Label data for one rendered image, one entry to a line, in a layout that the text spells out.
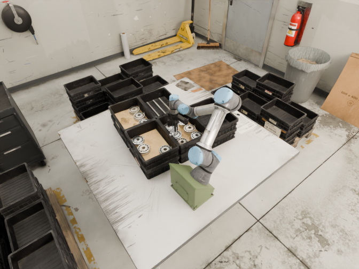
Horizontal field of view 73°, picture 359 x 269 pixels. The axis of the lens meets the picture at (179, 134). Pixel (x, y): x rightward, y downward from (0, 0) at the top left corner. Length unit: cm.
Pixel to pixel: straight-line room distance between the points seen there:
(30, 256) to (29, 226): 35
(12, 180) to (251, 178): 211
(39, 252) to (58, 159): 147
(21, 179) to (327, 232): 289
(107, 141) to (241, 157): 122
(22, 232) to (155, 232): 118
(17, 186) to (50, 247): 73
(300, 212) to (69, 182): 251
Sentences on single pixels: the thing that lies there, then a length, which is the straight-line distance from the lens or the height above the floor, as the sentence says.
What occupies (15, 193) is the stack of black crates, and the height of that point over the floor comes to 49.
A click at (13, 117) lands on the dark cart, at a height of 80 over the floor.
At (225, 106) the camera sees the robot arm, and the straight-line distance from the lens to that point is 157.
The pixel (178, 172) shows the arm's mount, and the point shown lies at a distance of 165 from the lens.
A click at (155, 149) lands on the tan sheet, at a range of 200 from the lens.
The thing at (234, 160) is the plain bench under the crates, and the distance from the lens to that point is 211.
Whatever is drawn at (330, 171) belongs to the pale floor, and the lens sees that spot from 333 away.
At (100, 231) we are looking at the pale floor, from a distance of 264.
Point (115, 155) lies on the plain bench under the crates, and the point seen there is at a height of 70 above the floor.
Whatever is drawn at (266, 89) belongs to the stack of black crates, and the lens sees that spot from 331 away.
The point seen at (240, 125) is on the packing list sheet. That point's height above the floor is 70.
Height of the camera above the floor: 229
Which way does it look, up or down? 44 degrees down
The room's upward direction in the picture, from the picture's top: 2 degrees counter-clockwise
